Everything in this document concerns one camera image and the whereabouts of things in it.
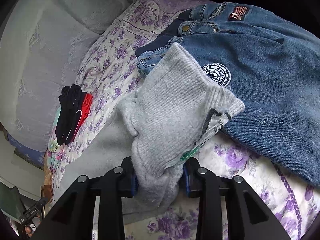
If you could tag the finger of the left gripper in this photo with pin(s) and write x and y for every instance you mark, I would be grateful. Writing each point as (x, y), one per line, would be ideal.
(36, 210)

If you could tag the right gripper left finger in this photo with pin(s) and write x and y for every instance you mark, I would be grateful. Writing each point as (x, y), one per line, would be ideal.
(72, 215)

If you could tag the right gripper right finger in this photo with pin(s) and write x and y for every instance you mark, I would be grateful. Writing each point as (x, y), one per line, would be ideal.
(248, 217)

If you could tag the grey sweatpants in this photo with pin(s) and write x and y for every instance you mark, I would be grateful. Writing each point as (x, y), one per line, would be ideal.
(177, 108)

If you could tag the folded black red clothing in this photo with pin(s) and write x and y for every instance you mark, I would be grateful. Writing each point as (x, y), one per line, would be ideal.
(75, 106)

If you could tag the blue patterned pillow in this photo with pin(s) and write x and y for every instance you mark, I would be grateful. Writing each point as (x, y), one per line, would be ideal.
(35, 158)

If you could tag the folded teal floral quilt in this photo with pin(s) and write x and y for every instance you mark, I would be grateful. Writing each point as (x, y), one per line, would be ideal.
(54, 150)

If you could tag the blue denim jeans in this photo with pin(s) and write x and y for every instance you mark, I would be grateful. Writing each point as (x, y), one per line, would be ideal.
(271, 64)

